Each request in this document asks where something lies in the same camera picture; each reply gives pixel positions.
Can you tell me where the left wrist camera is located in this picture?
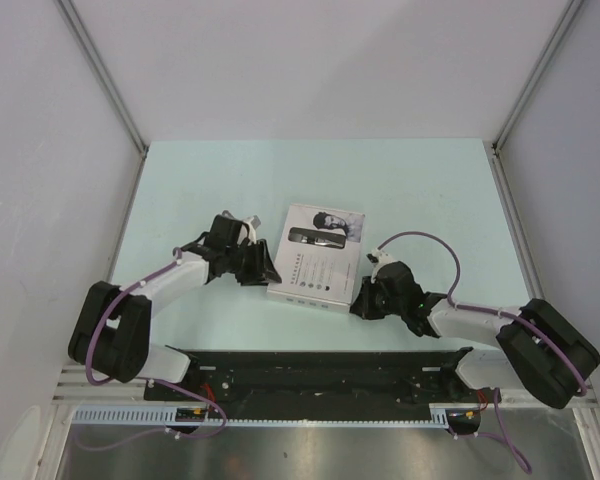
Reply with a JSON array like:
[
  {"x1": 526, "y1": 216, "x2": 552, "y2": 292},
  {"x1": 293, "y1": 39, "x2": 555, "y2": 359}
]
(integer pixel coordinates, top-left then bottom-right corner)
[{"x1": 243, "y1": 215, "x2": 261, "y2": 243}]

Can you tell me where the white cardboard box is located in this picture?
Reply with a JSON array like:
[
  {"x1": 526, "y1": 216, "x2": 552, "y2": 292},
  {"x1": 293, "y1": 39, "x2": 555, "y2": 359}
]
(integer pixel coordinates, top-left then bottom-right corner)
[{"x1": 267, "y1": 204, "x2": 366, "y2": 313}]

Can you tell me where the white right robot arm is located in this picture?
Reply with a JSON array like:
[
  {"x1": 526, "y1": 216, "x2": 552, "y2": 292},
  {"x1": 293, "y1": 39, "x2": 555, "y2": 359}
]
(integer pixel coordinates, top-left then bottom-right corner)
[{"x1": 350, "y1": 252, "x2": 600, "y2": 409}]

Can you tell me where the silver black hair clipper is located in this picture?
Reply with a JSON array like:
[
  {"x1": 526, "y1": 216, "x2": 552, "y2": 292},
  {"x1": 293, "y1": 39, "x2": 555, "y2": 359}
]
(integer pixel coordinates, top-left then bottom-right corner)
[{"x1": 287, "y1": 227, "x2": 347, "y2": 249}]

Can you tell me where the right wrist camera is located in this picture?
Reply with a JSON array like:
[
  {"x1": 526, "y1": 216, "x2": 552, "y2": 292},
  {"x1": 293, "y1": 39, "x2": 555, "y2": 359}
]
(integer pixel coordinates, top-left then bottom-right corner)
[{"x1": 367, "y1": 248, "x2": 395, "y2": 268}]

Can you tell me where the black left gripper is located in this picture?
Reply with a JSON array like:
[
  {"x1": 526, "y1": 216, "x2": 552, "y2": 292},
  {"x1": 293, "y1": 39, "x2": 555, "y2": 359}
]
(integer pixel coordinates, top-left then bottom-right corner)
[{"x1": 226, "y1": 240, "x2": 282, "y2": 287}]

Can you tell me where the aluminium frame rail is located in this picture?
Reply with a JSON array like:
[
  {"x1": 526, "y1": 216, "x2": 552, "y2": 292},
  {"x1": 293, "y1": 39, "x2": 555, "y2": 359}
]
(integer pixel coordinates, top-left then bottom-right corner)
[{"x1": 486, "y1": 143, "x2": 600, "y2": 479}]

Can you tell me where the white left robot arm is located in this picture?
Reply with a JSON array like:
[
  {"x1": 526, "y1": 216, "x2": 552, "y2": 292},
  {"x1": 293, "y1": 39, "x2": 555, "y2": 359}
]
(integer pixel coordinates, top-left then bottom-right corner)
[{"x1": 68, "y1": 211, "x2": 281, "y2": 400}]

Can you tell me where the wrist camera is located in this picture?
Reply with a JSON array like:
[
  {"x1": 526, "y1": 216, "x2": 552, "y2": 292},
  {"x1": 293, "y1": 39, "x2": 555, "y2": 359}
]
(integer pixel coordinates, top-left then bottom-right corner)
[
  {"x1": 367, "y1": 248, "x2": 395, "y2": 268},
  {"x1": 243, "y1": 215, "x2": 261, "y2": 243}
]

